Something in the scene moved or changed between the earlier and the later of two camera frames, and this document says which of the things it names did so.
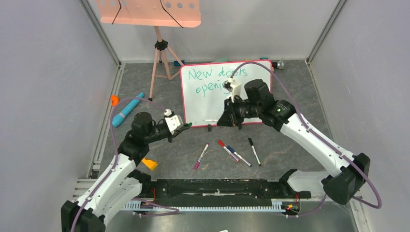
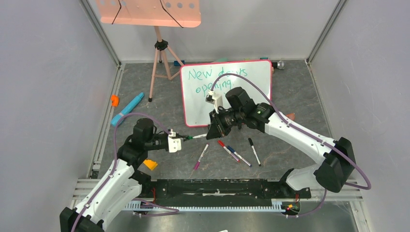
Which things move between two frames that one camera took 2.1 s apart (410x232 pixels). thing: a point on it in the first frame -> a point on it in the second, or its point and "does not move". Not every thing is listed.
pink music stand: x=156 y=13 does not move
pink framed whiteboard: x=204 y=96 does not move
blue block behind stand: x=176 y=63 does not move
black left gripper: x=177 y=132 -> x=164 y=132
